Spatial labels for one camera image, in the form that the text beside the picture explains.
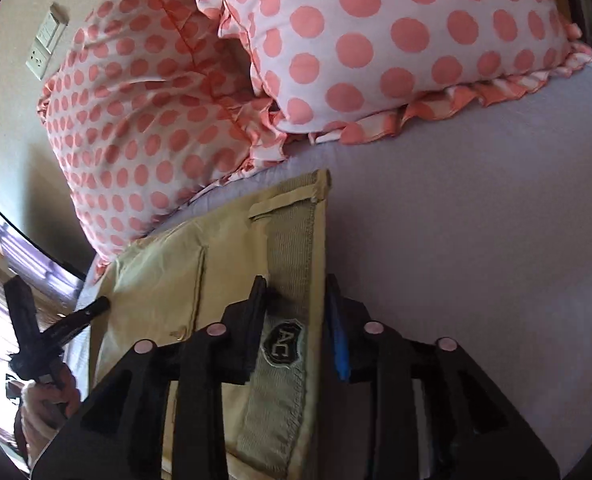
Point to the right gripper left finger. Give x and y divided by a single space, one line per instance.
250 325

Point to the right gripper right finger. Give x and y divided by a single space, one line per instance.
337 326

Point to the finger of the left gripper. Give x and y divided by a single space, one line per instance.
69 327
23 309

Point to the khaki pants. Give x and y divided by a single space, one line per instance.
191 280

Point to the person's left hand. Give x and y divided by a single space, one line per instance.
45 409

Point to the black flat television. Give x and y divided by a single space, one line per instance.
54 278

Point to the lavender bed sheet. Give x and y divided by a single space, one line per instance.
478 228

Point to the left polka dot pillow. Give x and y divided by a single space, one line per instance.
148 110

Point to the polka dot pillow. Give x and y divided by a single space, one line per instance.
328 63
148 110

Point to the right polka dot pillow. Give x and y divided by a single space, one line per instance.
328 63

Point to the white wall switch plate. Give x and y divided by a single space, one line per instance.
45 41

